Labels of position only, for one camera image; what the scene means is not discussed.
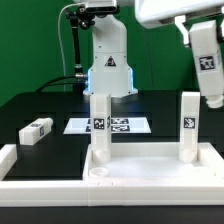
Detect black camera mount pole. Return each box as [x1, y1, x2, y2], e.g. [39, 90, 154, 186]
[66, 6, 95, 80]

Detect camera on mount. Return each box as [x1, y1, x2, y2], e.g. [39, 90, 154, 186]
[85, 0, 118, 14]

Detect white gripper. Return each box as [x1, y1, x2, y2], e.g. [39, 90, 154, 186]
[134, 0, 224, 47]

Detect white cable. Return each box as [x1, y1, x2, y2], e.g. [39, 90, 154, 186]
[57, 3, 81, 93]

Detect fiducial marker plate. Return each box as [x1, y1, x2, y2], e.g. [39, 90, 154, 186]
[64, 117, 151, 134]

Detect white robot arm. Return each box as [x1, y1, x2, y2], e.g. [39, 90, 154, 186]
[73, 0, 224, 98]

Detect white desk top tray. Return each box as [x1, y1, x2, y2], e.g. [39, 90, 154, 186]
[83, 142, 224, 179]

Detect black cables on table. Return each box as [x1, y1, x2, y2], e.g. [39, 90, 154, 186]
[34, 74, 89, 93]

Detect white U-shaped fence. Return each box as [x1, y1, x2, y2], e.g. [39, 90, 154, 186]
[0, 145, 224, 207]

